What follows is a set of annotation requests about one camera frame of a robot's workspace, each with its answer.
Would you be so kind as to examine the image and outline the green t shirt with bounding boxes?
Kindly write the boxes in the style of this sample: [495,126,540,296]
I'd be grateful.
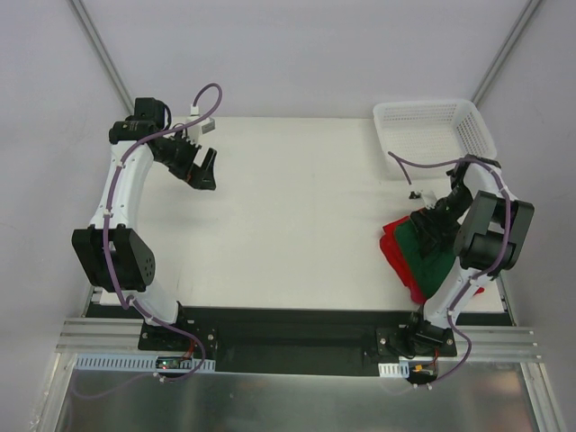
[390,222,458,299]

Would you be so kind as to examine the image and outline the red t shirt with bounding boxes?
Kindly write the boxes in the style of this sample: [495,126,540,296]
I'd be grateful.
[378,216,486,305]

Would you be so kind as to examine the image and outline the white plastic basket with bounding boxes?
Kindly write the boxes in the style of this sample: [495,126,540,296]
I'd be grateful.
[373,99,497,180]

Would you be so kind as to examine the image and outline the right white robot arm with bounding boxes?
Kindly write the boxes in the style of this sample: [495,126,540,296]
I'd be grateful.
[404,155,535,356]

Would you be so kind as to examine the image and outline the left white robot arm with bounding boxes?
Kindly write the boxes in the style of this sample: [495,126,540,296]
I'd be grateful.
[71,98,217,350]

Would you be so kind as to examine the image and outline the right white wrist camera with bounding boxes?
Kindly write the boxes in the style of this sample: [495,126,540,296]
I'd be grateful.
[409,190,437,209]

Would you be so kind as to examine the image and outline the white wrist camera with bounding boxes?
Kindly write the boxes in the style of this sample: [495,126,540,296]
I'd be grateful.
[184,104,216,144]
[409,190,437,209]

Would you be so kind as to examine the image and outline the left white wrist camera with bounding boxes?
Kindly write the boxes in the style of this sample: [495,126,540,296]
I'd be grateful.
[184,104,216,144]

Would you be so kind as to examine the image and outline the right white cable duct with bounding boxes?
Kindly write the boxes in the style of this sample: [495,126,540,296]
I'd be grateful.
[378,360,410,379]

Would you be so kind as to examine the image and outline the white cable duct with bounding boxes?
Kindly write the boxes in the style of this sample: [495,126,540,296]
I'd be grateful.
[75,354,216,374]
[378,360,410,379]

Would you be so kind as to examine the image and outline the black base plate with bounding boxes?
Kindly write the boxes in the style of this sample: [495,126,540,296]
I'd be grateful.
[138,307,457,376]

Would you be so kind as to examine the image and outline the aluminium frame rail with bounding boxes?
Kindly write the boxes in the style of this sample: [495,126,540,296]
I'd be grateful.
[56,318,544,363]

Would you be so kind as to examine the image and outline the left white cable duct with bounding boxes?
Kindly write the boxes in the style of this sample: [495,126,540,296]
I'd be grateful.
[75,354,216,374]

